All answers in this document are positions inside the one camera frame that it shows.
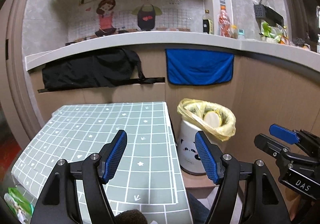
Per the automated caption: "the yellow trash bag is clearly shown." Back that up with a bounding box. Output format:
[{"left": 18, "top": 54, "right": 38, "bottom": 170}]
[{"left": 177, "top": 99, "right": 236, "bottom": 143}]

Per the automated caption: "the white panda trash bin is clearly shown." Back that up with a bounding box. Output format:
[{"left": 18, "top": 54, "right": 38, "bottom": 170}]
[{"left": 177, "top": 120, "right": 205, "bottom": 175}]

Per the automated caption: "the right hand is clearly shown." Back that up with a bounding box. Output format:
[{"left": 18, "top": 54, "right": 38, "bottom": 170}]
[{"left": 285, "top": 187, "right": 302, "bottom": 204}]

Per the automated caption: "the green package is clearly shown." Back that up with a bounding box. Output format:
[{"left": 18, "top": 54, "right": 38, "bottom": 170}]
[{"left": 4, "top": 187, "right": 34, "bottom": 224}]

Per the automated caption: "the green checked tablecloth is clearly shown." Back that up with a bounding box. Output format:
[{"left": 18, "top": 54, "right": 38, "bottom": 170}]
[{"left": 11, "top": 102, "right": 193, "bottom": 223}]

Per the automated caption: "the small jar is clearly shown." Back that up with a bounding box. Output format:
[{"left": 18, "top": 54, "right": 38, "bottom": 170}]
[{"left": 238, "top": 29, "right": 245, "bottom": 39}]

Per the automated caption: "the black utensil rack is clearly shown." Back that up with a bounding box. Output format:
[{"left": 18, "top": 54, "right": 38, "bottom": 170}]
[{"left": 253, "top": 4, "right": 284, "bottom": 26}]

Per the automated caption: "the blue towel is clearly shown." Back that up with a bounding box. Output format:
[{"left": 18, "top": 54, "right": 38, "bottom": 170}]
[{"left": 165, "top": 49, "right": 234, "bottom": 86}]

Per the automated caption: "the orange drink bottle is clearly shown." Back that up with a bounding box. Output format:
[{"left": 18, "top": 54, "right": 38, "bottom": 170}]
[{"left": 218, "top": 5, "right": 231, "bottom": 38}]

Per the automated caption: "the soy sauce bottle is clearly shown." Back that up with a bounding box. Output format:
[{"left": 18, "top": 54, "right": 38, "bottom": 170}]
[{"left": 202, "top": 10, "right": 214, "bottom": 35}]

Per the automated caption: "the black cloth on cabinet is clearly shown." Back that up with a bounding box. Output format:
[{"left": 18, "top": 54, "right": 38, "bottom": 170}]
[{"left": 38, "top": 48, "right": 165, "bottom": 93}]

